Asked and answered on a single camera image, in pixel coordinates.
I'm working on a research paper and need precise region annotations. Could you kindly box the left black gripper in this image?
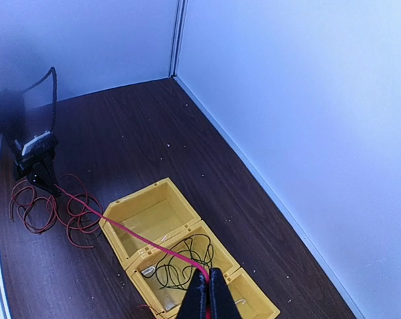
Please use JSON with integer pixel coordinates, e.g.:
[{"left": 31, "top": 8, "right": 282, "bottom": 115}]
[{"left": 14, "top": 151, "right": 60, "bottom": 197}]

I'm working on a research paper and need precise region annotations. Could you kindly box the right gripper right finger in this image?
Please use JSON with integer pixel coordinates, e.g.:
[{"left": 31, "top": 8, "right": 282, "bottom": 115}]
[{"left": 208, "top": 268, "right": 242, "bottom": 319}]

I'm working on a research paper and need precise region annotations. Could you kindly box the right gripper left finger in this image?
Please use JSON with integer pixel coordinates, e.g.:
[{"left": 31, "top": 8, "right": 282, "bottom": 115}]
[{"left": 176, "top": 269, "right": 209, "bottom": 319}]

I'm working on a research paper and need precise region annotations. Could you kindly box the red cable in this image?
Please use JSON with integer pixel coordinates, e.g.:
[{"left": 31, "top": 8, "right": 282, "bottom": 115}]
[{"left": 9, "top": 173, "right": 211, "bottom": 319}]

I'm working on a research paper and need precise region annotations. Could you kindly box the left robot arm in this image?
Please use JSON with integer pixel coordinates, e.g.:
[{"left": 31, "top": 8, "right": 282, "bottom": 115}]
[{"left": 0, "top": 90, "right": 60, "bottom": 197}]

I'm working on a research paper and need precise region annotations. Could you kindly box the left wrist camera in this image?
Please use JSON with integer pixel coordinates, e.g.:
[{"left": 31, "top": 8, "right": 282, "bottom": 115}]
[{"left": 15, "top": 131, "right": 58, "bottom": 160}]

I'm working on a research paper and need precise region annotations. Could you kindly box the left black camera cable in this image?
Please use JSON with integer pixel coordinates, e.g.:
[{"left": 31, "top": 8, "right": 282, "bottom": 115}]
[{"left": 21, "top": 66, "right": 58, "bottom": 136}]

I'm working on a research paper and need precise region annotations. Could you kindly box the left aluminium frame post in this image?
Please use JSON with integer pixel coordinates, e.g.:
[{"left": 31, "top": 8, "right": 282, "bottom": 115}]
[{"left": 169, "top": 0, "right": 188, "bottom": 77}]

